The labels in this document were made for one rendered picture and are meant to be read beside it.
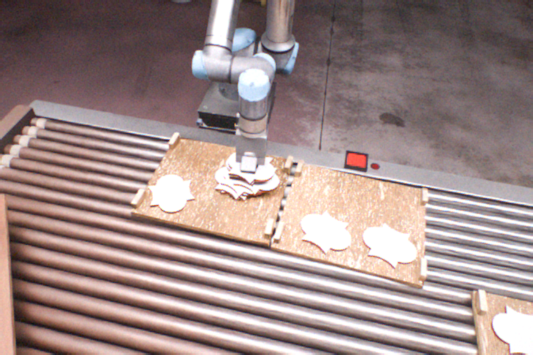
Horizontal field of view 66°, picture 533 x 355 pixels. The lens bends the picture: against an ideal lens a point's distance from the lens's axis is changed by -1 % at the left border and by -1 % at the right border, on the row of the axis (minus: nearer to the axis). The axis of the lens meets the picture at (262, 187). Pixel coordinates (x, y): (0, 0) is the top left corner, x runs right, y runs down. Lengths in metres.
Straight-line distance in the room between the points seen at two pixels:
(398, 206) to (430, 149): 1.82
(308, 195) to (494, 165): 2.09
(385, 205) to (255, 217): 0.39
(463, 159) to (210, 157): 2.12
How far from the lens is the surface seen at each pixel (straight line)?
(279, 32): 1.44
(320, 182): 1.32
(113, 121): 1.61
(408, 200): 1.35
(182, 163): 1.36
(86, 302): 1.14
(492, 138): 3.44
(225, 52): 1.17
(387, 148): 3.00
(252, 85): 1.03
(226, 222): 1.19
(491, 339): 1.17
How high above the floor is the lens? 1.87
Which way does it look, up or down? 47 degrees down
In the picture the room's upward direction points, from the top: 4 degrees clockwise
